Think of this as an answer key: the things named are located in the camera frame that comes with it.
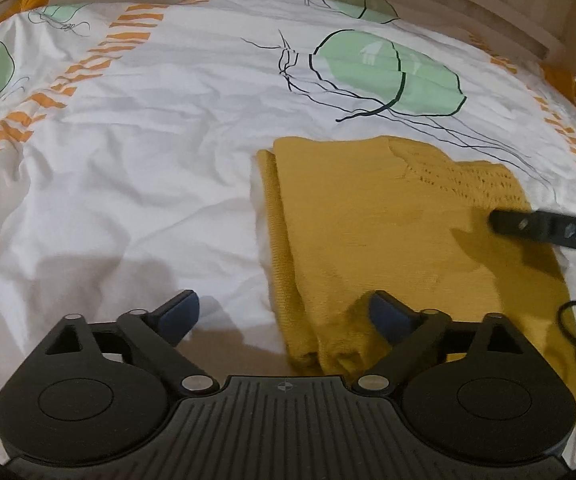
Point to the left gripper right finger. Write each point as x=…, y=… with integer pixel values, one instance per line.
x=414, y=338

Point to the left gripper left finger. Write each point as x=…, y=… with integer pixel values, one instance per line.
x=153, y=337

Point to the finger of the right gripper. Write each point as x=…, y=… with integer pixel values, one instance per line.
x=540, y=225

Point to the mustard yellow knit sweater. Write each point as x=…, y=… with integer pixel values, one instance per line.
x=347, y=218

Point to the white leaf print duvet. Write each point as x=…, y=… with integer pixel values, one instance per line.
x=129, y=136

